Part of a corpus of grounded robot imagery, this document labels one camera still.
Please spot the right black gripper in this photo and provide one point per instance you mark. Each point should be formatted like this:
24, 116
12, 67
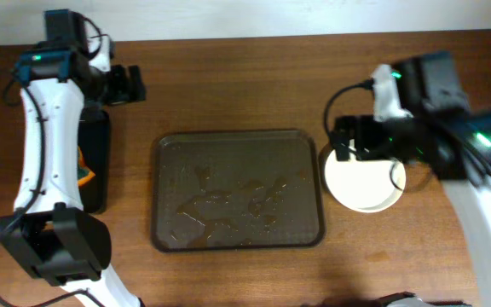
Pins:
345, 137

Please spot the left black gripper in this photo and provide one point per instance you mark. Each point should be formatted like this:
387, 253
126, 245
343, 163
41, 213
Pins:
127, 85

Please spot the white plate with sauce smear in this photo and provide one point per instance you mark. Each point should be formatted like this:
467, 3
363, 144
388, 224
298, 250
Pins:
363, 186

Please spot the orange and green sponge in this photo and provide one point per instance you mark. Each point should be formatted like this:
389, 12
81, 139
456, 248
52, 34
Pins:
85, 174

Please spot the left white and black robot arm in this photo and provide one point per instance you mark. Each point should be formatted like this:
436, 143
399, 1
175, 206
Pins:
50, 234

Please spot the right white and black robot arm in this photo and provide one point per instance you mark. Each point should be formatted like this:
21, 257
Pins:
456, 147

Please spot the black rectangular sponge tray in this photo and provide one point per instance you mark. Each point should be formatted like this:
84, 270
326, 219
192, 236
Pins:
94, 142

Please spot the dark brown serving tray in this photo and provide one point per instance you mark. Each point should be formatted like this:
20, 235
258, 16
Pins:
236, 190

